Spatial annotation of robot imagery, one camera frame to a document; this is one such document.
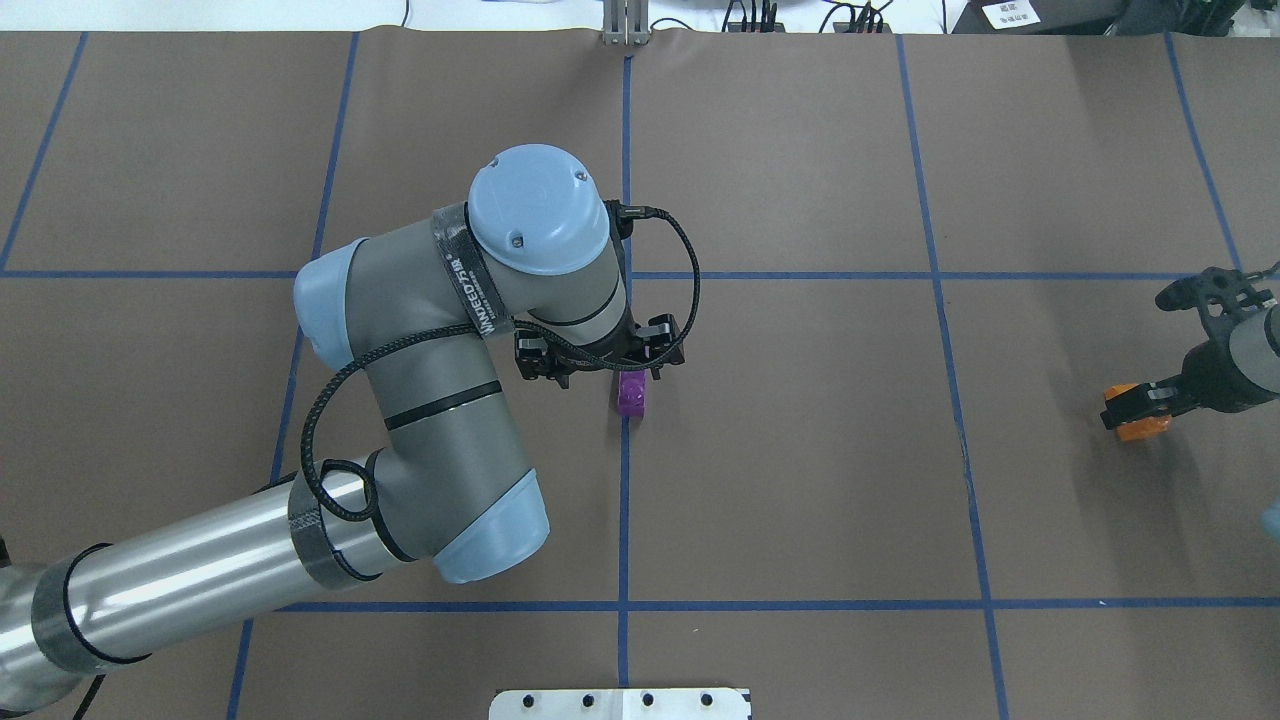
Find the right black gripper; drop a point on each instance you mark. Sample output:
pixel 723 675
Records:
pixel 1207 369

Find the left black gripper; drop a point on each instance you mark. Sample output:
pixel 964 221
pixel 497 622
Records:
pixel 661 340

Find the orange trapezoid block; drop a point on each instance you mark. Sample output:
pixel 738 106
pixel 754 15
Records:
pixel 1132 414

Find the purple trapezoid block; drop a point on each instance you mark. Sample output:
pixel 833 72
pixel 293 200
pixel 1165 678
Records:
pixel 631 392

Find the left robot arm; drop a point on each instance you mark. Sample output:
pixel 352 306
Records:
pixel 409 452

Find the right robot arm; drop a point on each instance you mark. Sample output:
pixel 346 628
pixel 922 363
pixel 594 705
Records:
pixel 1234 369

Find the brown paper table cover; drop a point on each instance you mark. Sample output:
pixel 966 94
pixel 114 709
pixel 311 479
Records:
pixel 879 486

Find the aluminium frame post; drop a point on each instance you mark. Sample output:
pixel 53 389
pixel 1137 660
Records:
pixel 626 23

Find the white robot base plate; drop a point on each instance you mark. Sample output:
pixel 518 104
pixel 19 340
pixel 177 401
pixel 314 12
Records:
pixel 623 703

